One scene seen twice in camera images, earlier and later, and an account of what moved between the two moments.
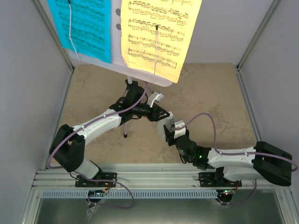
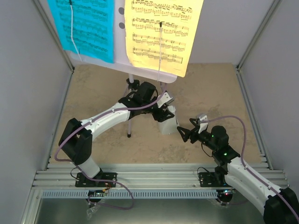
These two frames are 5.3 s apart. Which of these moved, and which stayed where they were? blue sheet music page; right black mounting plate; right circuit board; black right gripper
Moved: black right gripper
Stayed: blue sheet music page; right black mounting plate; right circuit board
